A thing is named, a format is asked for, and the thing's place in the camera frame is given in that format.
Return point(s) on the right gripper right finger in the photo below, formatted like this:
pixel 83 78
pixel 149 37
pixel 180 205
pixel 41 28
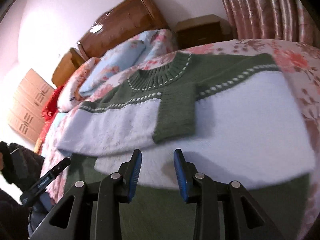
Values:
pixel 223 211

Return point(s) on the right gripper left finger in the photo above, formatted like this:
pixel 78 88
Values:
pixel 92 210

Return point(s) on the green knit sweater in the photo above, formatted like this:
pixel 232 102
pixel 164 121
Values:
pixel 233 116

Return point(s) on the beige louvered wardrobe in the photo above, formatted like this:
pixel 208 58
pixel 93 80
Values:
pixel 25 115

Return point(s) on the red floral bedding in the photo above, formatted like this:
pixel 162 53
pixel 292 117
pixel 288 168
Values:
pixel 49 112

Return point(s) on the orange floral folded blanket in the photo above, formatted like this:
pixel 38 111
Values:
pixel 69 96

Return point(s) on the light wooden headboard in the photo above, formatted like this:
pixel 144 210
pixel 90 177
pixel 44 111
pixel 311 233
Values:
pixel 69 63

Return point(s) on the light blue floral pillow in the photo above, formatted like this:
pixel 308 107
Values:
pixel 118 59

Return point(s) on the pink floral quilt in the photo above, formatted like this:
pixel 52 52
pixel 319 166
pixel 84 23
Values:
pixel 297 67

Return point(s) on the dark wooden headboard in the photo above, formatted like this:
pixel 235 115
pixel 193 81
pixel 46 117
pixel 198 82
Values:
pixel 124 21

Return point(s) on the dark wooden nightstand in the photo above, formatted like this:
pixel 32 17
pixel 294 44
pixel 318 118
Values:
pixel 202 30

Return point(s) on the pink floral curtain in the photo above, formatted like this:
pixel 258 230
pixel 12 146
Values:
pixel 285 20

